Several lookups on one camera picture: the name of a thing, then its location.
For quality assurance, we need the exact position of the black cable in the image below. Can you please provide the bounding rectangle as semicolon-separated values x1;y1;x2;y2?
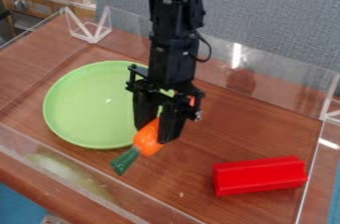
192;28;213;64

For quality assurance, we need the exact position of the red plastic block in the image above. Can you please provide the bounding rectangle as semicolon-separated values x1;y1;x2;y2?
212;156;308;196

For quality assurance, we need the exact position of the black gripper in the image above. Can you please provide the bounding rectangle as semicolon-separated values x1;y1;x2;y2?
126;34;205;144

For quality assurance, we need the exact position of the wooden shelf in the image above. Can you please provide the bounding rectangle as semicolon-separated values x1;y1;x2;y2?
1;0;96;19

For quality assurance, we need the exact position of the clear acrylic enclosure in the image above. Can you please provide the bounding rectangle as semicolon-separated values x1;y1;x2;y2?
0;11;340;224

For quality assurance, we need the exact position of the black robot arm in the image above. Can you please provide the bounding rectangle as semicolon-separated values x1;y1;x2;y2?
126;0;205;144

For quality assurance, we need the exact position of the orange toy carrot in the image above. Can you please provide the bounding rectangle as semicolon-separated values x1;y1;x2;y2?
109;98;196;176

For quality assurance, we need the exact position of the green plastic plate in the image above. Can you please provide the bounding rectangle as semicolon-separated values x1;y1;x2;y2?
42;61;137;149

